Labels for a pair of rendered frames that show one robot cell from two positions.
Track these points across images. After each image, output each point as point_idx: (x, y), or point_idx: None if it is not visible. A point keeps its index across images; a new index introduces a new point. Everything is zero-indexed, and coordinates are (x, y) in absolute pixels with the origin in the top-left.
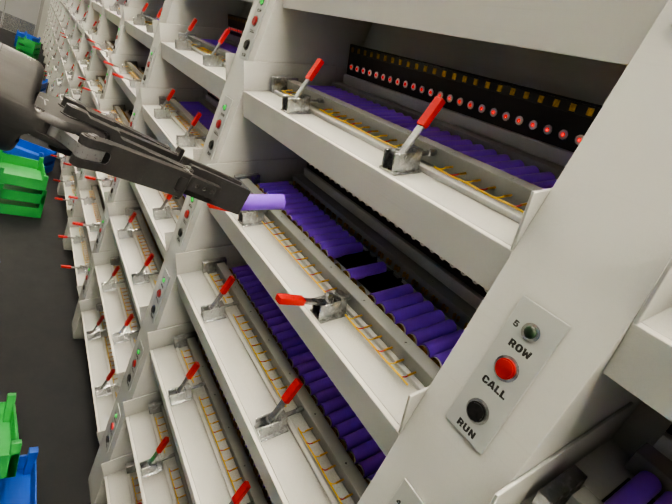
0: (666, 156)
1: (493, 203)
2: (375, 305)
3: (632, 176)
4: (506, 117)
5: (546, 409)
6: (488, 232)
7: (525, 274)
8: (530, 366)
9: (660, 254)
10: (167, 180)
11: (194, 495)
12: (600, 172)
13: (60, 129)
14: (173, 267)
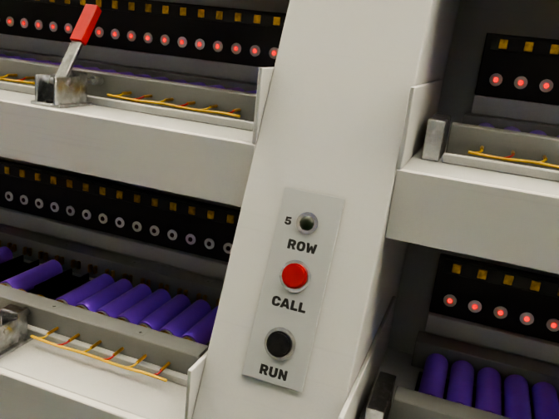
0: (368, 9)
1: (203, 115)
2: (74, 307)
3: (346, 34)
4: (165, 41)
5: (352, 297)
6: (218, 136)
7: (279, 165)
8: (319, 259)
9: (395, 97)
10: None
11: None
12: (316, 37)
13: None
14: None
